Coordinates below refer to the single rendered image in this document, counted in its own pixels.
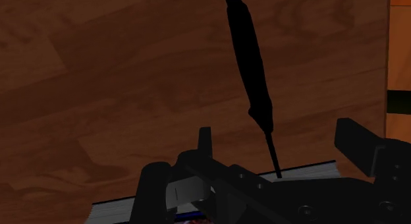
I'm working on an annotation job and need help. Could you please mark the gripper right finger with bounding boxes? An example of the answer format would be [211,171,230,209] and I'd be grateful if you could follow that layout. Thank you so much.
[333,117,411,199]

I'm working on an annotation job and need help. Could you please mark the brown wooden table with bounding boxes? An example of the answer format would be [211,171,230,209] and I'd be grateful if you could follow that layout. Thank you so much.
[0,0,391,224]

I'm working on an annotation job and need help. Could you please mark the black screwdriver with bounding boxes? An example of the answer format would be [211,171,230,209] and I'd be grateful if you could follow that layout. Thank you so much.
[224,0,284,179]

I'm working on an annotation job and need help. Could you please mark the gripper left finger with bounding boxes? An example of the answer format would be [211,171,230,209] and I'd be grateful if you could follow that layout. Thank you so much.
[129,126,290,224]

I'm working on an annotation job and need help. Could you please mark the book with blue cover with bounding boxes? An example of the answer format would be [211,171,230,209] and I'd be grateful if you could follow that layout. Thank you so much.
[84,159,342,224]

